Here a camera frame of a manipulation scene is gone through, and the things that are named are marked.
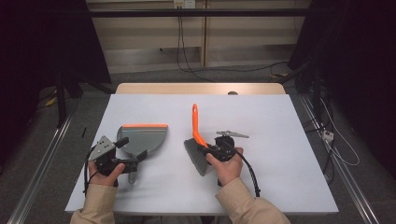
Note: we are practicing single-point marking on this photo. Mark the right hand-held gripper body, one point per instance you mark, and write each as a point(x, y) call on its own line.
point(225, 149)

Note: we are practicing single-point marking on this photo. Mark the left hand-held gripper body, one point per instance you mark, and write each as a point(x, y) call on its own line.
point(102, 149)

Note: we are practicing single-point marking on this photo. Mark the grey dustpan with orange edge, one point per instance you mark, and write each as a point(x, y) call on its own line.
point(146, 138)

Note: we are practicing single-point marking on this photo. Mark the orange brush with grey bristles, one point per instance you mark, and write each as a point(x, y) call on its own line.
point(195, 124)

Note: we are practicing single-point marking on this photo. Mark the person's right hand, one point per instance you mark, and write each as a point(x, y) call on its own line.
point(229, 171)

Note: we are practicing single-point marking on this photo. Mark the person's left hand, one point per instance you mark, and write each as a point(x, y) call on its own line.
point(102, 180)

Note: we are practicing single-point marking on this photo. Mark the small black floor item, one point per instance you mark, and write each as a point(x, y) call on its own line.
point(83, 132)

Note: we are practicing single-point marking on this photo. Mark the white table sheet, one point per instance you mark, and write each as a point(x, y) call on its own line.
point(149, 105)

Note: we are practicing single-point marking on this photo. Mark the black metal stand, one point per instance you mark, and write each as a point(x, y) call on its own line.
point(60, 102)
point(317, 90)

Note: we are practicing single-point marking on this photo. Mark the wooden table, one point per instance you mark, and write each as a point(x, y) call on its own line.
point(186, 88)

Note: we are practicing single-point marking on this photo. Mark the person's lap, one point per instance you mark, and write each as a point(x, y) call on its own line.
point(174, 220)

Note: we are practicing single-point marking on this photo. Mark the white power strip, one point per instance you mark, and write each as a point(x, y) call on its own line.
point(328, 136)

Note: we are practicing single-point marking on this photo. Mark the beige wooden shelf unit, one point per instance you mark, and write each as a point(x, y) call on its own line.
point(249, 40)

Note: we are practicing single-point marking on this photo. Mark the black curtain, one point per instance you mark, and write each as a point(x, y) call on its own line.
point(37, 46)
point(358, 62)

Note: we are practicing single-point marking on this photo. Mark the black horizontal bar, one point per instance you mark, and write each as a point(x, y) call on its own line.
point(249, 12)

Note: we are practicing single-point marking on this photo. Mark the aluminium rail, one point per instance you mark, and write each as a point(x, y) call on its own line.
point(37, 177)
point(351, 183)

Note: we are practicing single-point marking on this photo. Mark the white wall socket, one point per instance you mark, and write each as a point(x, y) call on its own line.
point(184, 3)

